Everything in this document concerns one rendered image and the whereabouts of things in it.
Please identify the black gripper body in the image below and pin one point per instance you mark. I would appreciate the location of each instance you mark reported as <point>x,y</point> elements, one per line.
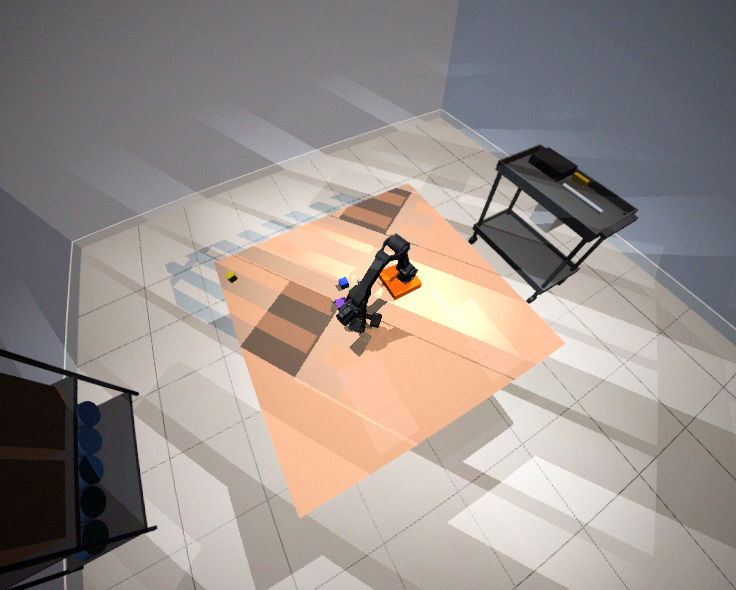
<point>375,318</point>

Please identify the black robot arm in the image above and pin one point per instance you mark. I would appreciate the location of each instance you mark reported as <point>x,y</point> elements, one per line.
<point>361,292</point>

